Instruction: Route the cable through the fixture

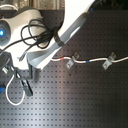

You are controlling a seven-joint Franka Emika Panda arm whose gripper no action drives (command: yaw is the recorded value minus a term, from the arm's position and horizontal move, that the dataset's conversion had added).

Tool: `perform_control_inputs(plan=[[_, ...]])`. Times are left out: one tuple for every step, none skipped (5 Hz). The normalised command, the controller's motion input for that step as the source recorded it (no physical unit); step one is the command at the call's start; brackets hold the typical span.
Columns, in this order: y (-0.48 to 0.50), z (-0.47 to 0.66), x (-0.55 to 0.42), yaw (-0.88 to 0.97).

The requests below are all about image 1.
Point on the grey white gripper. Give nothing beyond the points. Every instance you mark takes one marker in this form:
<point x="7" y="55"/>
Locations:
<point x="38" y="59"/>

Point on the white robot base blue light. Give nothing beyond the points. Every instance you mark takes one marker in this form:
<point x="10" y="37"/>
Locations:
<point x="10" y="28"/>

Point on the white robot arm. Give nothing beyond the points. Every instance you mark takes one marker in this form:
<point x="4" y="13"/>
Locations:
<point x="74" y="18"/>

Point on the black connector plug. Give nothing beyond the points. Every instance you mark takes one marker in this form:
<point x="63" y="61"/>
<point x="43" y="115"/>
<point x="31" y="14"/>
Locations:
<point x="23" y="82"/>

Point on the black device at left edge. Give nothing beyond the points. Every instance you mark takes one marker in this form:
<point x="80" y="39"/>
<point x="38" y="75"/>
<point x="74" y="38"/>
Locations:
<point x="6" y="62"/>

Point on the left metal cable clip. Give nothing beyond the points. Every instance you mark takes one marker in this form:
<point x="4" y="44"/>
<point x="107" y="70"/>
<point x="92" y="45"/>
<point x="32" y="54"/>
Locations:
<point x="74" y="57"/>

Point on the metal cable clip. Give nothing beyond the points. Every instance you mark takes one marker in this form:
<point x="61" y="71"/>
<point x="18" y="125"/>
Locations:
<point x="109" y="61"/>
<point x="74" y="57"/>

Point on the right metal cable clip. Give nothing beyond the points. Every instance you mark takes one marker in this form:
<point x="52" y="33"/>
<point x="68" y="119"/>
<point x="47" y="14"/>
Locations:
<point x="109" y="61"/>

